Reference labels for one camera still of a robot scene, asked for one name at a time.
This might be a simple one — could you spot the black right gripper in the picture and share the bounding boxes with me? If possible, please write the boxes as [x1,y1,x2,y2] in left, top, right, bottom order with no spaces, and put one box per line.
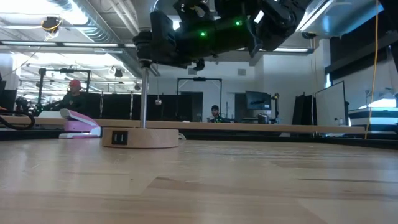
[150,0,261,72]

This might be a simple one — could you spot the wooden base table lamp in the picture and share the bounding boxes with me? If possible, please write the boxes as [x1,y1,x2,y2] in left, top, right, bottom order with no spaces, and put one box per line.
[101,30,180,149]

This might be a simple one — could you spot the black partition panels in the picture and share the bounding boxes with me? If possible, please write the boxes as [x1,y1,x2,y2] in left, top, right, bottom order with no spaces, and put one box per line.
[65,90,204,123]

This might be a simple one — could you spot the person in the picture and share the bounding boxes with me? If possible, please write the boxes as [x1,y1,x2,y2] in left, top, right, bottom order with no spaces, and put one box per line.
[207,105,225,123]
[46,79,87,113]

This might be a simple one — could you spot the black computer monitor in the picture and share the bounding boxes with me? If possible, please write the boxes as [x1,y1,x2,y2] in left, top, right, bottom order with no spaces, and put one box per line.
[244,90,272,111]

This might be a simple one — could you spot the light wooden desk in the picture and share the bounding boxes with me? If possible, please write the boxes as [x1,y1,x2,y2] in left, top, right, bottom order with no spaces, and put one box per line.
[0,115,366,135]

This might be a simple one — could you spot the pink and white stapler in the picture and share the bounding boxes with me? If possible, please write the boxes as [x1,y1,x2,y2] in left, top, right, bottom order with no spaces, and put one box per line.
[58,108,102,140]

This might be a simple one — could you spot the black ceiling device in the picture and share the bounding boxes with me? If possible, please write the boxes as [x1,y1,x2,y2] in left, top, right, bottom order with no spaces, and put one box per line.
[40,16,63,32]

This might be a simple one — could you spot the black standing panel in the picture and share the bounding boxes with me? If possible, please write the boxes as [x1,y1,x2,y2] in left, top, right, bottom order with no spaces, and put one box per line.
[292,92,315,127]

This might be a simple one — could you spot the white rolling whiteboard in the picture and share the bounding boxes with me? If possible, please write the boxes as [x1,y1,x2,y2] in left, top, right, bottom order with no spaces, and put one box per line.
[315,80,349,127]

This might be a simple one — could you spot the white storage shelves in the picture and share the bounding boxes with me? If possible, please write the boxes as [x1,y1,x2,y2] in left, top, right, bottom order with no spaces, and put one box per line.
[348,98,398,134]

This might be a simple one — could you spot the black gantry frame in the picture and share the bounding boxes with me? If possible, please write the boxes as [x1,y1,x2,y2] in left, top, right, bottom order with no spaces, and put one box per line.
[34,67,92,118]
[176,77,223,123]

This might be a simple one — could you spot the thick black looped cable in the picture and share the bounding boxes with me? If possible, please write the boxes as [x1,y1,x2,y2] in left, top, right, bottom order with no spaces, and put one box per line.
[0,106,36,131]

